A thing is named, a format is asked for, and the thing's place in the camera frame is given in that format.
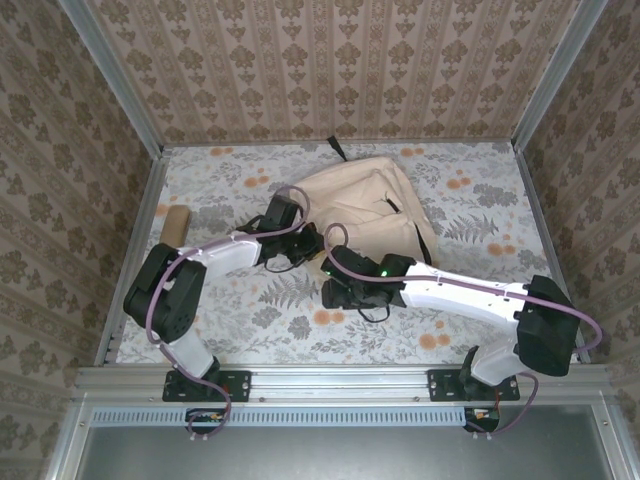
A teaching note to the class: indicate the beige fabric backpack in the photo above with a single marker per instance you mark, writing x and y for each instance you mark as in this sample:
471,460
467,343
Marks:
360,200

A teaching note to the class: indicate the beige pencil case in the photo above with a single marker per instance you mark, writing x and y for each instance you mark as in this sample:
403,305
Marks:
176,222

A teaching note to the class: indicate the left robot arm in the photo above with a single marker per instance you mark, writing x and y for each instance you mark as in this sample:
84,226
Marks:
165,285

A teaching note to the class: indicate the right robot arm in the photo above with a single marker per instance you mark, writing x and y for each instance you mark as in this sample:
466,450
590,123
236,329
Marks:
465,295

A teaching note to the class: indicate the grey metal panel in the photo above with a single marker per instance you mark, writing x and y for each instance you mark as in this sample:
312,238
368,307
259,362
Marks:
350,455

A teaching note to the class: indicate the aluminium back rail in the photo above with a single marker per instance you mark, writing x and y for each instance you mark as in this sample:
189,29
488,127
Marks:
250,144

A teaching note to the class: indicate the aluminium front frame rail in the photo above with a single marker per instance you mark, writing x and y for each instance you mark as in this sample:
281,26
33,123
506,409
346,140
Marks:
340,382

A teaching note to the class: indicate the aluminium left side rail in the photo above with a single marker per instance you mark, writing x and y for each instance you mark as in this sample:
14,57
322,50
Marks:
151,200

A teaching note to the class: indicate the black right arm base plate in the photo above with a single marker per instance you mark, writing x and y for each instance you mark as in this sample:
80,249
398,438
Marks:
440,385

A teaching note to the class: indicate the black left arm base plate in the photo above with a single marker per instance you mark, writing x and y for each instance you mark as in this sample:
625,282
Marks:
235,385

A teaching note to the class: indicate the aluminium right side rail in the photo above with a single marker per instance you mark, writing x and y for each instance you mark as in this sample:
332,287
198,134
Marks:
542,225

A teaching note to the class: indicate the aluminium left corner post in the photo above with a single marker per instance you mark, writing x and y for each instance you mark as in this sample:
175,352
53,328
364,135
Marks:
112,75

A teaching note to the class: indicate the aluminium corner post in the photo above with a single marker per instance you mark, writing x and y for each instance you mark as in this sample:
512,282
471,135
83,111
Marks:
112,75
560,75

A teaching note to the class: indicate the aluminium right corner post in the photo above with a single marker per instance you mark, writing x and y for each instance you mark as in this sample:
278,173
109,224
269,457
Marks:
560,75

